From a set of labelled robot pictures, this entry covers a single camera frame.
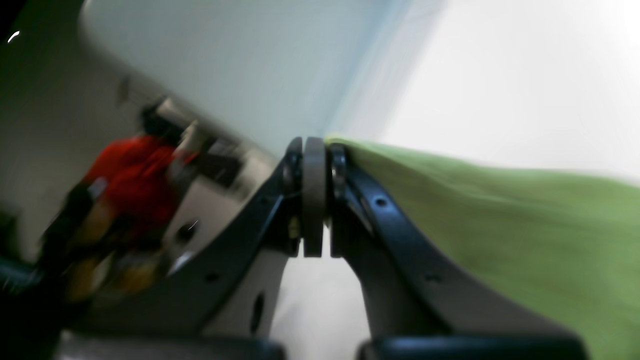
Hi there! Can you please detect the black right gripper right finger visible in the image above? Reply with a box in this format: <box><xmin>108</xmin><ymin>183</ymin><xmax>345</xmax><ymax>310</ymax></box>
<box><xmin>327</xmin><ymin>144</ymin><xmax>588</xmax><ymax>360</ymax></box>

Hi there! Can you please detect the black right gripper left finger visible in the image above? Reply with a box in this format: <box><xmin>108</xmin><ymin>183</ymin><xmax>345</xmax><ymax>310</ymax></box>
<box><xmin>65</xmin><ymin>137</ymin><xmax>327</xmax><ymax>360</ymax></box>

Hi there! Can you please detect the green t-shirt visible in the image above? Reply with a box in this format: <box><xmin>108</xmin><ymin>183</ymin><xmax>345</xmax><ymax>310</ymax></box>
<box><xmin>325</xmin><ymin>136</ymin><xmax>640</xmax><ymax>360</ymax></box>

